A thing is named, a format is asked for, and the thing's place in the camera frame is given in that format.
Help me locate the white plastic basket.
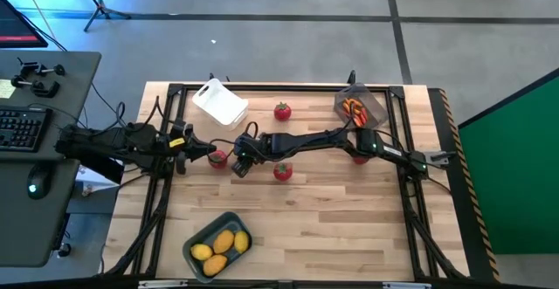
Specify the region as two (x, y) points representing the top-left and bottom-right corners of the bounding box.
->
(191, 78), (250, 132)

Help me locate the pale sticky note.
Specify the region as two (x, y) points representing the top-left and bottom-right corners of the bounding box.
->
(0, 79), (17, 100)

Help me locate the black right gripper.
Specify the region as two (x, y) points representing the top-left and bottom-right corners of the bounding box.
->
(208, 134), (270, 180)

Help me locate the clear plastic bin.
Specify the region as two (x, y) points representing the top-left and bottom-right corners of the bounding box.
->
(333, 82), (390, 131)

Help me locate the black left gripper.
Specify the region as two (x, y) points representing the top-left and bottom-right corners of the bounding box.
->
(168, 121), (217, 175)

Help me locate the black computer monitor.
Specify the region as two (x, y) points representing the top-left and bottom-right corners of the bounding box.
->
(0, 0), (49, 49)

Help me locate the white box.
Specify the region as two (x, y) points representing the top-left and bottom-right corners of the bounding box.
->
(74, 162), (124, 196)

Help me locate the black C-clamp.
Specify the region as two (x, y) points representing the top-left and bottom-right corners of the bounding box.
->
(16, 57), (66, 79)
(10, 75), (61, 100)

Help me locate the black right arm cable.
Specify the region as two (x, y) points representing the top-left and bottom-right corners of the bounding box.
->
(243, 120), (262, 141)

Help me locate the teal plastic bin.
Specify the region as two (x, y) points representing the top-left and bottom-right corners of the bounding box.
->
(181, 211), (254, 285)

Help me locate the red strawberry top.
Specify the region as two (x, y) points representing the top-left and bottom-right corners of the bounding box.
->
(273, 101), (293, 122)

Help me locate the orange-yellow toy mango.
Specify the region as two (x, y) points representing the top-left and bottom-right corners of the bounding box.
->
(203, 254), (229, 278)
(212, 229), (236, 255)

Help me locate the yellow toy lemon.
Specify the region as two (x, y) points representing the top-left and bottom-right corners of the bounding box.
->
(233, 231), (251, 255)
(190, 243), (214, 262)

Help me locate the black keyboard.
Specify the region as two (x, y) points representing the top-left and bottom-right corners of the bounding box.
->
(0, 107), (53, 153)

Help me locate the black computer mouse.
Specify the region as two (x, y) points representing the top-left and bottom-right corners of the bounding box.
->
(26, 162), (52, 201)

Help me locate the black tripod stand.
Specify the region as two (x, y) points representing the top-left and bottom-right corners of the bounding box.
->
(72, 0), (132, 33)

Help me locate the black aluminium table frame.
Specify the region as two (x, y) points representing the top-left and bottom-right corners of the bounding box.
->
(98, 81), (471, 281)

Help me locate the dark grey desk top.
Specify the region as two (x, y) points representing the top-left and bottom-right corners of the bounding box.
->
(0, 160), (82, 269)
(0, 51), (102, 163)

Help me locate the green floor panel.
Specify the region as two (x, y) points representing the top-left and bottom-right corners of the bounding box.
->
(458, 68), (559, 256)

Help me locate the silver metal bracket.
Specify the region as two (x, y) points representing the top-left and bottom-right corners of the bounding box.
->
(382, 281), (432, 289)
(138, 279), (190, 289)

